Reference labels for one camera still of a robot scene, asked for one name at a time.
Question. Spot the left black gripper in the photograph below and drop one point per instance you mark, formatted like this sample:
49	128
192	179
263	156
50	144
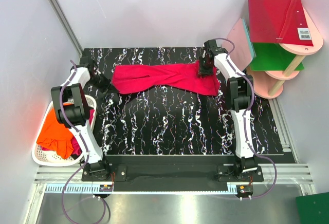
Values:
107	84

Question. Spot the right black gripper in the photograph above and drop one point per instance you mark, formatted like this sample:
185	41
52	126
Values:
202	72

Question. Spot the crimson red t shirt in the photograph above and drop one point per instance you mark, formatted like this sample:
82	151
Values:
129	79

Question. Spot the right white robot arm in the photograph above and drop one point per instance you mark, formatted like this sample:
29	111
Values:
239	100

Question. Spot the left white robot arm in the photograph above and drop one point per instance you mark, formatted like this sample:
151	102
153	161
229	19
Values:
72	110

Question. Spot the pink board teal edge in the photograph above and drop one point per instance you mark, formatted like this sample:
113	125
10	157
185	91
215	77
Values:
243	53

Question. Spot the green acrylic sheet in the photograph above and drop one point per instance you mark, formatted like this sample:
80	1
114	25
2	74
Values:
270	57

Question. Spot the pink wooden tiered shelf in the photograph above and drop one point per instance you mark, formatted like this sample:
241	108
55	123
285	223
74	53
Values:
269	84

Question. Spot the magenta t shirt in basket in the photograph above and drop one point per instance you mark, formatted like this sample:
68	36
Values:
77	144

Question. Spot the orange t shirt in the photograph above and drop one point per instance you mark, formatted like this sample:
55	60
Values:
56	134

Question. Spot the red acrylic sheet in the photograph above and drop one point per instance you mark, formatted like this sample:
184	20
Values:
278	21

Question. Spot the white plastic laundry basket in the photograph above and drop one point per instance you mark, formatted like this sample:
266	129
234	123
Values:
55	145

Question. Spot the dark green board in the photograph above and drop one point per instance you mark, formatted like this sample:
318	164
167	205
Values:
313	209

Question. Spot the aluminium frame rail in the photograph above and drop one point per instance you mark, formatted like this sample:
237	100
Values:
66	26

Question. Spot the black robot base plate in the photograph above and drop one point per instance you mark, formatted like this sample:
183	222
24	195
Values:
179	173

